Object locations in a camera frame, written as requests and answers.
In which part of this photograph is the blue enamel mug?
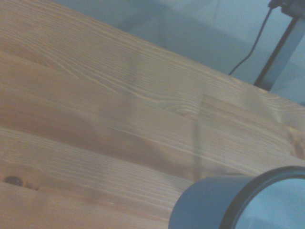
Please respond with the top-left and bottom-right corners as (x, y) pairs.
(168, 166), (305, 229)

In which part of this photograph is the thin black cable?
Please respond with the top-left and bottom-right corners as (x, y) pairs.
(228, 6), (274, 76)

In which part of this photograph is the black metal stand leg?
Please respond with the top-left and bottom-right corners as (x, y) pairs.
(253, 0), (305, 91)

